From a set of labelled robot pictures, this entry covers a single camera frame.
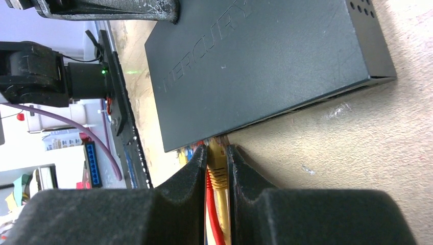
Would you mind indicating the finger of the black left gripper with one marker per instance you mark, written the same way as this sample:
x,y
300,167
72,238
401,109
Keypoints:
x,y
82,10

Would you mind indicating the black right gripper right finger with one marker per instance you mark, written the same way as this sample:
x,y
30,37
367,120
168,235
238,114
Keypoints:
x,y
262,213

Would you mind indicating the black network switch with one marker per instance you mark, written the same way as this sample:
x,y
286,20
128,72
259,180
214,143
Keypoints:
x,y
227,65

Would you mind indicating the blue terminal connector block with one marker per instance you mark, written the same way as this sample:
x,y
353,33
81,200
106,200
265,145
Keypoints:
x,y
91,174

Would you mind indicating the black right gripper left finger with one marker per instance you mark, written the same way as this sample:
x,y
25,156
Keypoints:
x,y
171,213

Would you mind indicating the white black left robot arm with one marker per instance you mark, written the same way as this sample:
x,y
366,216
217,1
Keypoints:
x,y
34,73

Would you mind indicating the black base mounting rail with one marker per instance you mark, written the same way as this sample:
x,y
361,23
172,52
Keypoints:
x,y
126,139

